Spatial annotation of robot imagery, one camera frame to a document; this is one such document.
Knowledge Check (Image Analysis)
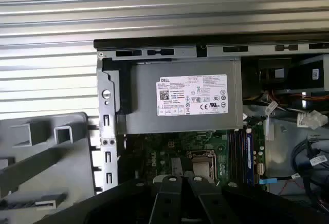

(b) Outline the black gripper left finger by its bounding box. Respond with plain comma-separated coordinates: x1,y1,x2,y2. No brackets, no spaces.
43,174,184,224

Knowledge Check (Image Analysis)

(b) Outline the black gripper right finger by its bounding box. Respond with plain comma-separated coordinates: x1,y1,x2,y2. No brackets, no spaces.
188,174,329,224

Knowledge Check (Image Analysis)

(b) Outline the black RAM slot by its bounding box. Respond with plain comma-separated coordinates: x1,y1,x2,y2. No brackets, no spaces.
229,131,235,181
234,131,240,181
240,131,246,181

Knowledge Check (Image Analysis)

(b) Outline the blue RAM stick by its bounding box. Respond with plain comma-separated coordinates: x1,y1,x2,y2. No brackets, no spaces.
246,128,255,185

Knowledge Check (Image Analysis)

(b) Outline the silver CPU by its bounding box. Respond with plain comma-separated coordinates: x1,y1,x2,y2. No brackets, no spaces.
192,161,211,178

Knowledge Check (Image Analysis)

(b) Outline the CPU socket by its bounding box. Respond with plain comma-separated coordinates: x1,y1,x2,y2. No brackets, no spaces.
188,150,218,181

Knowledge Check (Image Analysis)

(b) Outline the green motherboard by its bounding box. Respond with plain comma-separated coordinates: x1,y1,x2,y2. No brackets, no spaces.
123,128,267,193

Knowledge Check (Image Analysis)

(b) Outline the grey plastic parts rack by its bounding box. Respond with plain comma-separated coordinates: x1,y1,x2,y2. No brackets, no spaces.
0,111,97,224

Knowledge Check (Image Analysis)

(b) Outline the grey Dell power supply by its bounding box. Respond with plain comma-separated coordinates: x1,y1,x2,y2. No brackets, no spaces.
116,59,244,135

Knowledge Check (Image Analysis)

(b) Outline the black open PC case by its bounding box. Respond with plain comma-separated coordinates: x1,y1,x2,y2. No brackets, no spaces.
93,34,329,209

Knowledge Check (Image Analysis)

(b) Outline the blue cable connector tab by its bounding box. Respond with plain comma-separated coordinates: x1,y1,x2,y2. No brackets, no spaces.
259,177,278,185

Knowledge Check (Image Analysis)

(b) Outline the white cable label tag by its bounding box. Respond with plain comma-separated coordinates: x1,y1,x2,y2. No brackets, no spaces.
297,110,328,127

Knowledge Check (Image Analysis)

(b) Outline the multicoloured power wire bundle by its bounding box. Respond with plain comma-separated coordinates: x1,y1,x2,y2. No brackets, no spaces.
244,90,312,111

